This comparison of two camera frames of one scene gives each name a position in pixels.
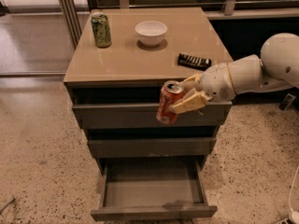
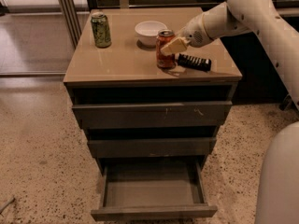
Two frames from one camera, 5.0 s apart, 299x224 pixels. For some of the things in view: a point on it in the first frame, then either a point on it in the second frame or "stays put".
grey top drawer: x=144 y=115 stays put
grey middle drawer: x=149 y=147 stays put
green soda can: x=101 y=29 stays put
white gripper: x=216 y=82 → x=193 y=32
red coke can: x=170 y=91 → x=164 y=61
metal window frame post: x=66 y=2 stays put
